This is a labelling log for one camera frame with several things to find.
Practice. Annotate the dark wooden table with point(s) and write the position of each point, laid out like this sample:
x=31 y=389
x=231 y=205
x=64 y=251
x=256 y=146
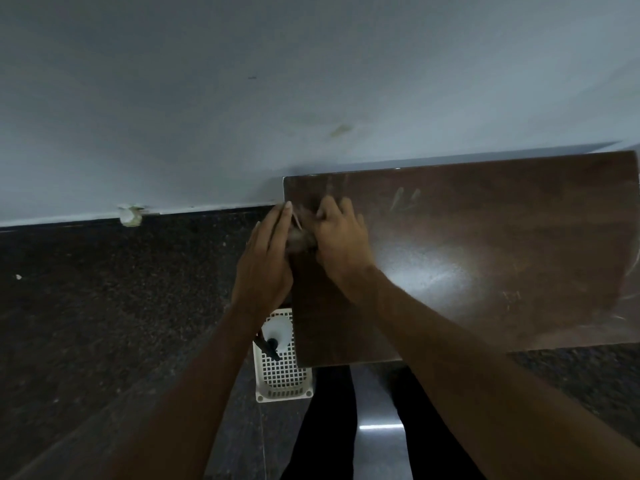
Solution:
x=475 y=244

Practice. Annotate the white plaster lump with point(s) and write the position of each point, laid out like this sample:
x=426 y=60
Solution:
x=132 y=215

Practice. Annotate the person's right hand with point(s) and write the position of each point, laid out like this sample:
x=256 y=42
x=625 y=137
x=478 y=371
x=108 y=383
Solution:
x=342 y=244

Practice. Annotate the person's right forearm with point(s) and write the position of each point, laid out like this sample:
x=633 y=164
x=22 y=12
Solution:
x=490 y=384

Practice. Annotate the person's black trousers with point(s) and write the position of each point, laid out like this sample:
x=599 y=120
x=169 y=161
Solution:
x=325 y=434

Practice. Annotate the striped brown cleaning cloth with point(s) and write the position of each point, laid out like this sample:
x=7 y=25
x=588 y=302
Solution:
x=300 y=239

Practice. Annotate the white plastic lattice basket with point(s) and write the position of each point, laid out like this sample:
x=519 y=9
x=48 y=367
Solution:
x=282 y=379

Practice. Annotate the person's left hand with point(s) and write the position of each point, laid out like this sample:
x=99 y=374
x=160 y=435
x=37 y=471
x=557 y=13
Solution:
x=262 y=269

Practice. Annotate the person's left forearm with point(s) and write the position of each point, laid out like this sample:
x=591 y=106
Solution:
x=190 y=404

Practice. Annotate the white spray bottle black trigger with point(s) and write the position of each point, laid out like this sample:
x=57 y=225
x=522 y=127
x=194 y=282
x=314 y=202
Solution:
x=277 y=332

